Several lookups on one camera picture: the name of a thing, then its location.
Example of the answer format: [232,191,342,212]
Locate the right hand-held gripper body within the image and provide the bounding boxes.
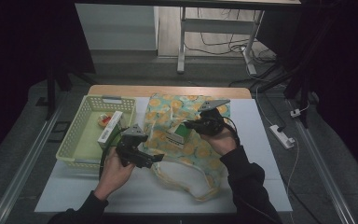
[198,98,231,136]

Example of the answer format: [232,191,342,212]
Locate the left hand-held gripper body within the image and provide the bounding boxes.
[115,124,153,167]

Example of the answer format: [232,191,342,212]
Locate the green and white box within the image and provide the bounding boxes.
[166,122,197,148]

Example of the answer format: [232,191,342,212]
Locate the orange print fabric bag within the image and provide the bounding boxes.
[143,92,232,203]

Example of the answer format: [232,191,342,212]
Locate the long white box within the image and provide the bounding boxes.
[97,110,125,149]

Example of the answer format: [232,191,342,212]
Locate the red and orange snack packet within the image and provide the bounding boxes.
[97,113,113,129]

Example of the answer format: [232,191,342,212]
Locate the pale yellow plastic basket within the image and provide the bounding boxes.
[55,94,138,172]

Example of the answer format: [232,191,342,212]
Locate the person's right hand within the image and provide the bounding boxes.
[200,127,238,157]

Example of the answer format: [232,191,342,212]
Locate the person's left hand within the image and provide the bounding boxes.
[94,147,136,200]

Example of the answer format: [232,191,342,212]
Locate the white table sheet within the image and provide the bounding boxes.
[34,96,294,214]

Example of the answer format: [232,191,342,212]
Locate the white power strip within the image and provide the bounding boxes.
[268,124,296,150]

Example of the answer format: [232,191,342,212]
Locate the small white adapter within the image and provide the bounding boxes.
[289,102,310,119]

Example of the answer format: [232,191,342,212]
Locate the black metal stand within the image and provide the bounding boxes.
[257,55,318,129]
[45,62,97,120]

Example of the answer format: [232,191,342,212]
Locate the white desk with metal legs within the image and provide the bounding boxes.
[74,0,302,76]

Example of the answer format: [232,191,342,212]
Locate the pale grey panel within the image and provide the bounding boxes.
[75,3,159,51]

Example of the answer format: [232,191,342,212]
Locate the right hand-held gripper cable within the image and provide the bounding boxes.
[220,116,241,147]

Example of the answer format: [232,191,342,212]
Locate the hand-held gripper cable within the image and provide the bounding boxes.
[98,125,129,180]
[220,116,241,147]

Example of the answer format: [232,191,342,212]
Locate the left hand-held gripper cable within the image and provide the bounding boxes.
[98,125,129,180]

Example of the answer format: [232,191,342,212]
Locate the black power cable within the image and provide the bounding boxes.
[259,90,288,133]

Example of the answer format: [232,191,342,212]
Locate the tangled black floor cables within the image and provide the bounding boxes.
[185,7,278,64]

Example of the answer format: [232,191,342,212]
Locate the thin white cable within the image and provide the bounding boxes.
[284,136,301,200]

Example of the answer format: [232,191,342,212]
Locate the aluminium floor rail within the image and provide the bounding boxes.
[285,99,357,224]
[0,92,68,224]

